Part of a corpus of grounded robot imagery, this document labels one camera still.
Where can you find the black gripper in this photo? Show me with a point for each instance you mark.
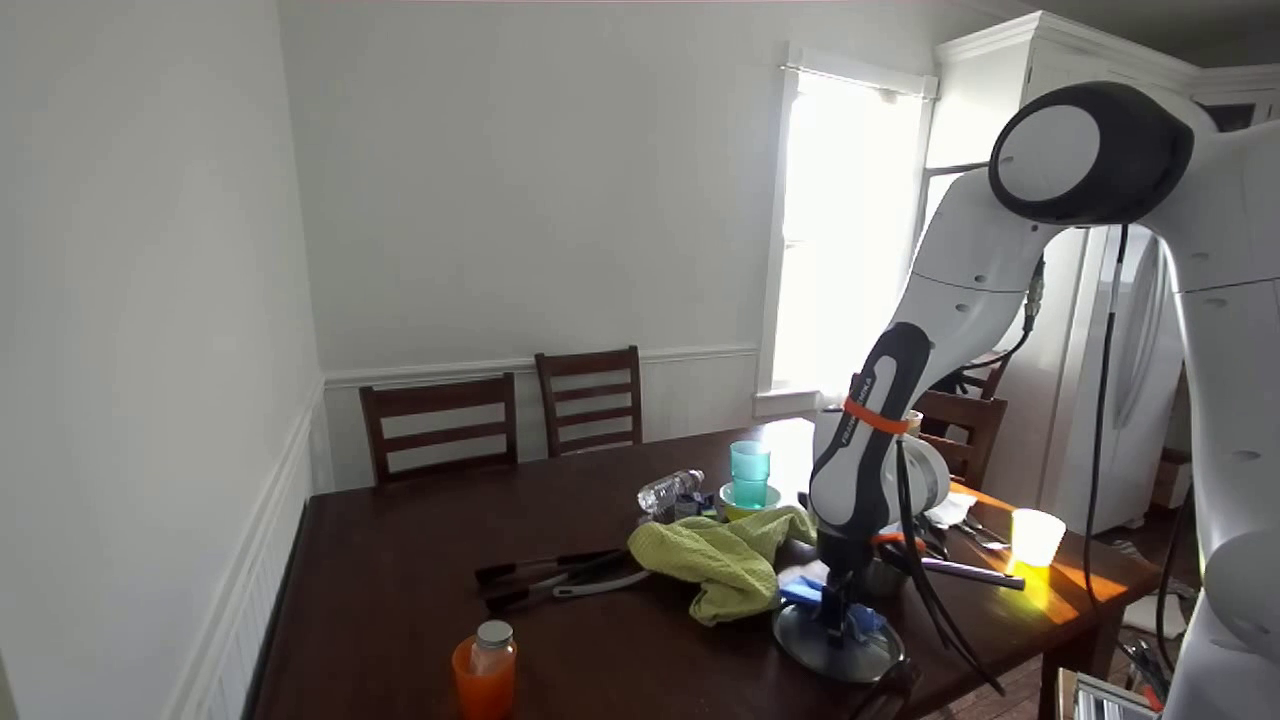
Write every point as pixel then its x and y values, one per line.
pixel 841 560

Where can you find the grey plate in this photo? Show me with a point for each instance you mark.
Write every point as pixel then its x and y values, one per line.
pixel 841 660

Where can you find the blue towel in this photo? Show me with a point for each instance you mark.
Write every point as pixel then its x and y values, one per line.
pixel 801 587

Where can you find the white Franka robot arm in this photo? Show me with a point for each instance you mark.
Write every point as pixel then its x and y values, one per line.
pixel 963 281

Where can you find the green yellow towel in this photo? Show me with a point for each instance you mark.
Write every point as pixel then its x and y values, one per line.
pixel 722 560

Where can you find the white paper sheet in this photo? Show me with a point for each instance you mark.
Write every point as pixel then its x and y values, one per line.
pixel 950 509

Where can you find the teal plastic cup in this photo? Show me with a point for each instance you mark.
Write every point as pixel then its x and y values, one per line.
pixel 750 471

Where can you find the yellow cup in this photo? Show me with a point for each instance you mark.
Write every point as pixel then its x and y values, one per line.
pixel 1039 537

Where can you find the dark wooden chair by robot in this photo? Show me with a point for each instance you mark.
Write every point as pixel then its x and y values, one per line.
pixel 973 423

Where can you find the white cabinet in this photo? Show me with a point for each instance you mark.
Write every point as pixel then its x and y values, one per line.
pixel 1064 373

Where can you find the dark wooden slat chair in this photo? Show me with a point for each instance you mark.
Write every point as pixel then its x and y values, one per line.
pixel 433 403
pixel 584 362

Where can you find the orange bottle with white cap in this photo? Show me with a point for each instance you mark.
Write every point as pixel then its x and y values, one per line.
pixel 487 683

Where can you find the bright window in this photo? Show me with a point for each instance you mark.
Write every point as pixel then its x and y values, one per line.
pixel 845 227

